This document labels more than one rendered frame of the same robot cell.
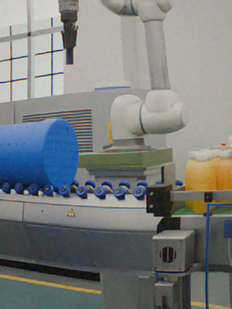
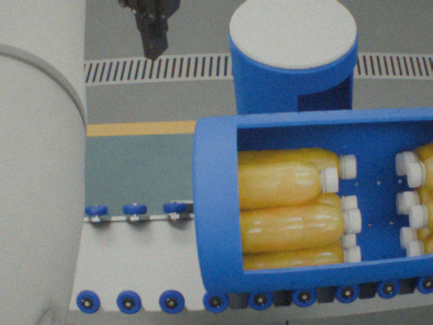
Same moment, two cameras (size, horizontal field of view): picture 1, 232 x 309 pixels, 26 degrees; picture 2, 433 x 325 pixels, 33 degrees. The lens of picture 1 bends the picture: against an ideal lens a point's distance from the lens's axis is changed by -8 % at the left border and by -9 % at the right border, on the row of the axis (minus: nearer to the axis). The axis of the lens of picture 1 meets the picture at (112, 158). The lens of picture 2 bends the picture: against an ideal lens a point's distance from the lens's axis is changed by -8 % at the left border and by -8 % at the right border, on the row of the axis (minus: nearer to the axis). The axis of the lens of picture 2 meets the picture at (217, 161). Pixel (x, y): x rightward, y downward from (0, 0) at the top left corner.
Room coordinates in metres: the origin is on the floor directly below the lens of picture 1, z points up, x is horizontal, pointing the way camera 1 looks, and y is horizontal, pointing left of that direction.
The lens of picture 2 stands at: (2.83, -0.04, 2.08)
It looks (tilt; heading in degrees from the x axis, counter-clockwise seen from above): 49 degrees down; 160
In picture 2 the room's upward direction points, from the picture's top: 8 degrees counter-clockwise
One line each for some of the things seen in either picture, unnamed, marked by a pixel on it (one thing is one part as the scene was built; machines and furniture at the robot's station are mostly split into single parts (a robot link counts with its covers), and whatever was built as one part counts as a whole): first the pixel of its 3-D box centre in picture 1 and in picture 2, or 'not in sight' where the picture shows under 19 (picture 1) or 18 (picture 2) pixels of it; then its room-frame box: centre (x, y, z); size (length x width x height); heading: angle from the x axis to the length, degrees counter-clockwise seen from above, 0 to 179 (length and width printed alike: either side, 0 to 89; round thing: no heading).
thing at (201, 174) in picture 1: (202, 186); not in sight; (1.69, -0.29, 0.99); 0.07 x 0.07 x 0.18
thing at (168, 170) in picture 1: (167, 181); not in sight; (1.91, -0.20, 0.99); 0.10 x 0.02 x 0.12; 154
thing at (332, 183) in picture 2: not in sight; (331, 179); (2.20, 0.38, 1.15); 0.04 x 0.02 x 0.04; 154
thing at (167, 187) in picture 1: (159, 199); not in sight; (1.71, -0.15, 0.95); 0.10 x 0.07 x 0.10; 154
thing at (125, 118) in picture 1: (128, 116); not in sight; (2.65, -0.09, 1.23); 0.18 x 0.16 x 0.22; 63
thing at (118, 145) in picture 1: (124, 145); not in sight; (2.66, -0.06, 1.09); 0.22 x 0.18 x 0.06; 67
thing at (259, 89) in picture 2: not in sight; (298, 160); (1.72, 0.59, 0.59); 0.28 x 0.28 x 0.88
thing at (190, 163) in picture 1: (194, 182); not in sight; (1.81, -0.28, 0.99); 0.07 x 0.07 x 0.18
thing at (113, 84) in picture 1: (112, 86); not in sight; (3.94, -0.02, 1.48); 0.24 x 0.12 x 0.08; 69
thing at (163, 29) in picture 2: not in sight; (165, 20); (2.15, 0.17, 1.52); 0.03 x 0.01 x 0.05; 32
